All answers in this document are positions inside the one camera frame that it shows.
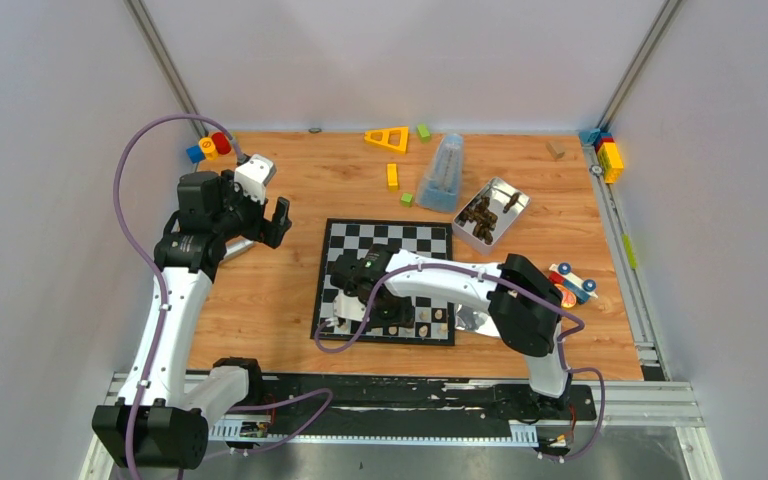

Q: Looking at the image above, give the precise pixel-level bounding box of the green cube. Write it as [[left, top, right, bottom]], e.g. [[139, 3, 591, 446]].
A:
[[416, 123, 431, 143], [400, 193, 414, 207]]

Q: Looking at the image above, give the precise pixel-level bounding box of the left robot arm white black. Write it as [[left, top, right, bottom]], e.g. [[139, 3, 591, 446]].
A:
[[92, 166, 292, 476]]

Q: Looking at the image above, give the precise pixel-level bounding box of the tin lid with light pieces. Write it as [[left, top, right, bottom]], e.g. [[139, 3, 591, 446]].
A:
[[455, 305, 500, 339]]

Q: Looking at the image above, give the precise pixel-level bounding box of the brown wooden block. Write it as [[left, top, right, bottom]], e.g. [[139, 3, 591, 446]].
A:
[[546, 141, 566, 160]]

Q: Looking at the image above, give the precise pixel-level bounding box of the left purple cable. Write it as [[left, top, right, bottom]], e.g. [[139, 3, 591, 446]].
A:
[[112, 113, 335, 480]]

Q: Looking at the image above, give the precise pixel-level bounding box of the folding chess board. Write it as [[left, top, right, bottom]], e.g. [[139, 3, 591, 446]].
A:
[[310, 218, 458, 348]]

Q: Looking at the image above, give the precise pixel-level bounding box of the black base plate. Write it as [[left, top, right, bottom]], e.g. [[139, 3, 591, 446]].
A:
[[198, 372, 597, 442]]

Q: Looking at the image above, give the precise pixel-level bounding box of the purple cable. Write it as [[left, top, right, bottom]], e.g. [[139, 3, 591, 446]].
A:
[[112, 113, 335, 480], [313, 262, 605, 464]]

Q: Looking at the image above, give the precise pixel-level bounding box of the yellow triangle block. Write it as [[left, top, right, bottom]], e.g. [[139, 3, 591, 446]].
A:
[[363, 126, 410, 154]]

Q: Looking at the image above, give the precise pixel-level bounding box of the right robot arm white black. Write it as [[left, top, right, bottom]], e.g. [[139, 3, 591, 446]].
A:
[[327, 245, 571, 418]]

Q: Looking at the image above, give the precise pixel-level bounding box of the silver metal cylinder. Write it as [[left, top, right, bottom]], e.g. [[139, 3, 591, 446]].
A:
[[222, 239, 254, 262]]

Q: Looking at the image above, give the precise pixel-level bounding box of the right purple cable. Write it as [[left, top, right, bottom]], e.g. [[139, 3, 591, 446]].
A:
[[313, 262, 605, 464]]

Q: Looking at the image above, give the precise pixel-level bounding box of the aluminium frame rail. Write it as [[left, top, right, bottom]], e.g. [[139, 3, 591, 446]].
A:
[[79, 370, 723, 480]]

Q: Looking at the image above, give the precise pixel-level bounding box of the tin box with dark pieces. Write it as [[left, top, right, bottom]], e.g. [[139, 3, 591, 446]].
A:
[[452, 177, 531, 256]]

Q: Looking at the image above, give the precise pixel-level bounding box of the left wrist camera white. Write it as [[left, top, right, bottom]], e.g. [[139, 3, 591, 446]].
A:
[[234, 154, 277, 205]]

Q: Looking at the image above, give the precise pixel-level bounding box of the toy car red blue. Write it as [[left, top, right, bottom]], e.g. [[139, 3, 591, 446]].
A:
[[548, 262, 598, 309]]

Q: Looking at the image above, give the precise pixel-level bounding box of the green cube back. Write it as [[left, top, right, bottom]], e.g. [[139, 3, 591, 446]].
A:
[[416, 123, 431, 143]]

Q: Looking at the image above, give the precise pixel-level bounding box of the coloured blocks left corner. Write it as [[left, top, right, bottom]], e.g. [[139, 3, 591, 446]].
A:
[[185, 131, 233, 164]]

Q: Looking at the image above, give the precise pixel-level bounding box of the stacked coloured bricks right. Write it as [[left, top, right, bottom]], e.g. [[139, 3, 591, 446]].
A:
[[578, 129, 625, 184]]

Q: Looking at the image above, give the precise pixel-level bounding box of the green cube middle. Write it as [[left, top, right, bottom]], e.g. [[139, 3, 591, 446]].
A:
[[400, 193, 414, 207]]

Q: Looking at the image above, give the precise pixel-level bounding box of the yellow curved block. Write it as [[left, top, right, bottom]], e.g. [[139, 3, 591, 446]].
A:
[[386, 163, 400, 192]]

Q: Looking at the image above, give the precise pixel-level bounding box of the bubble-wrapped blue metronome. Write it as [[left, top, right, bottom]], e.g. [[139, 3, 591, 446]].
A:
[[416, 133, 464, 213]]

